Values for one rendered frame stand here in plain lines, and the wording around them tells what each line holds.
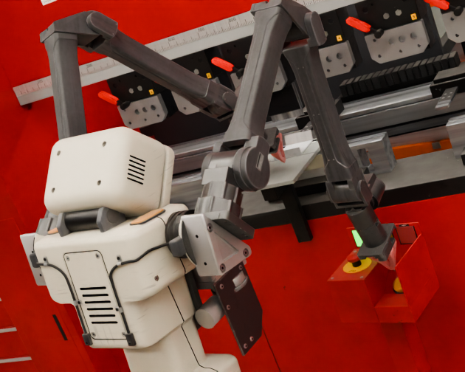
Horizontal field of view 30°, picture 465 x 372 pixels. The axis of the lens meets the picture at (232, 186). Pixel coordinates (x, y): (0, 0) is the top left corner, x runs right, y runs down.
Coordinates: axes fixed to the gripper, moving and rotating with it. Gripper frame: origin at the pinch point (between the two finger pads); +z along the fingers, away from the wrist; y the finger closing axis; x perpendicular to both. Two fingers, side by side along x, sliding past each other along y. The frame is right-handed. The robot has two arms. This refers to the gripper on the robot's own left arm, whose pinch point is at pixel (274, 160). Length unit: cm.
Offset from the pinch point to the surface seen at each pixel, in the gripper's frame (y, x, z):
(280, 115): 3.3, -19.5, 3.4
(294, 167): -4.7, 1.1, 2.7
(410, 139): 27, -129, 145
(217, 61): 11.7, -22.6, -18.8
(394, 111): -20.3, -33.5, 26.3
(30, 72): 77, -31, -28
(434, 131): 14, -128, 143
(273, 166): 3.2, -2.4, 4.7
